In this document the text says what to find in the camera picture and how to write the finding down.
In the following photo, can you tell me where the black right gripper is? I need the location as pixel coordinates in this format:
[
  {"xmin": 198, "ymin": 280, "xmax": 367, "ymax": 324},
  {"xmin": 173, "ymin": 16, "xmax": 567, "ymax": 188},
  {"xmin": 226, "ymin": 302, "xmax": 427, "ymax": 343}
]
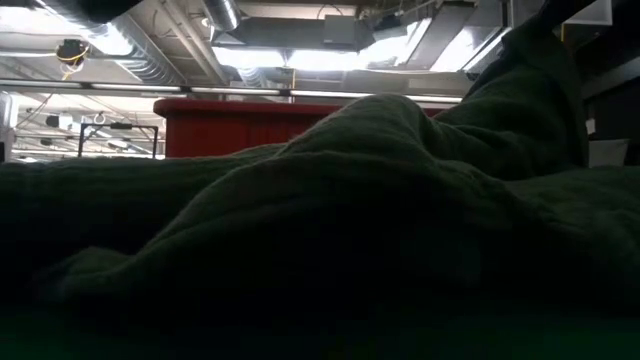
[{"xmin": 542, "ymin": 0, "xmax": 599, "ymax": 30}]

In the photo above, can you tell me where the dark green garment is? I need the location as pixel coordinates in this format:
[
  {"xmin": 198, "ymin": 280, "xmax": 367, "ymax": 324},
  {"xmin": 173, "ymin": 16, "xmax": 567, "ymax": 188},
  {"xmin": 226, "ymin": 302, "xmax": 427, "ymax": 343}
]
[{"xmin": 0, "ymin": 14, "xmax": 640, "ymax": 360}]

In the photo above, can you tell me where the red plastic laundry basket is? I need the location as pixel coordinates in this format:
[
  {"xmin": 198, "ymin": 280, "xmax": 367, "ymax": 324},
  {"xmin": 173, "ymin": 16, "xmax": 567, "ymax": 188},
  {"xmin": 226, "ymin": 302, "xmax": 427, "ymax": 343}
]
[{"xmin": 153, "ymin": 97, "xmax": 446, "ymax": 160}]

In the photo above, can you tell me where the grey flat panel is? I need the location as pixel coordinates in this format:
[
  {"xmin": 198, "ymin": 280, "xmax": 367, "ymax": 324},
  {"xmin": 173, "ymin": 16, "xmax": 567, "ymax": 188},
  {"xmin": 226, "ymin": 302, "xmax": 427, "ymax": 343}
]
[{"xmin": 587, "ymin": 138, "xmax": 630, "ymax": 169}]

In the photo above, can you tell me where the grey ceiling box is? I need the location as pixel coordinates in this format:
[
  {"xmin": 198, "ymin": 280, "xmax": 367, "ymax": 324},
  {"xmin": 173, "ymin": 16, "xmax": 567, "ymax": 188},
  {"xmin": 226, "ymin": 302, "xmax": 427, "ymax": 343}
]
[{"xmin": 323, "ymin": 14, "xmax": 376, "ymax": 51}]

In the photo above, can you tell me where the bright ceiling light panel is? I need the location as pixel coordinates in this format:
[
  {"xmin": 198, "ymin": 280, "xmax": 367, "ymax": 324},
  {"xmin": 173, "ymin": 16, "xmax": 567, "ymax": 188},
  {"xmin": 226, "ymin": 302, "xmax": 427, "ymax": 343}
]
[{"xmin": 212, "ymin": 46, "xmax": 361, "ymax": 71}]

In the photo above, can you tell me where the black metal rack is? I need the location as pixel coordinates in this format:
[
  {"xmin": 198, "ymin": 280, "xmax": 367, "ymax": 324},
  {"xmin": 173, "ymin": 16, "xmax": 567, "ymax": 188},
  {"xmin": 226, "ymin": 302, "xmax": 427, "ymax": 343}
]
[{"xmin": 77, "ymin": 122, "xmax": 160, "ymax": 159}]

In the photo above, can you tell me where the white machine housing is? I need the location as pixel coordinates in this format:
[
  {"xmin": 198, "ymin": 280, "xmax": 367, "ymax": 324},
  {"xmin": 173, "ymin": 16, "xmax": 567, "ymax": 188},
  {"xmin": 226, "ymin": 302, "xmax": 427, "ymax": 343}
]
[{"xmin": 0, "ymin": 92, "xmax": 16, "ymax": 161}]

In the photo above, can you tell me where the round silver air duct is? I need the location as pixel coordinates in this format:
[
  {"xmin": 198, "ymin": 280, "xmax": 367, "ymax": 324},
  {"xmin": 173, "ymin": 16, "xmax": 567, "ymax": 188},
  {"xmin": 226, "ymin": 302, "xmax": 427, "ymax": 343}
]
[{"xmin": 202, "ymin": 0, "xmax": 242, "ymax": 32}]

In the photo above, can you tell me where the corrugated silver air duct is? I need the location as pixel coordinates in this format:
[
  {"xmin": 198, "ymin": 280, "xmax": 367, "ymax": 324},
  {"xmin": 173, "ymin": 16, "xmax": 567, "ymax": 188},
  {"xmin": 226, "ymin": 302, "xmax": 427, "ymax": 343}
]
[{"xmin": 39, "ymin": 0, "xmax": 186, "ymax": 86}]

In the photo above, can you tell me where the yellow cable reel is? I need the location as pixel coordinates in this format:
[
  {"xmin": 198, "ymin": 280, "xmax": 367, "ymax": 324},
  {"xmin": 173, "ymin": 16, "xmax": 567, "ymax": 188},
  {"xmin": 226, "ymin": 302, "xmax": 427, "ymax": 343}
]
[{"xmin": 55, "ymin": 39, "xmax": 91, "ymax": 66}]

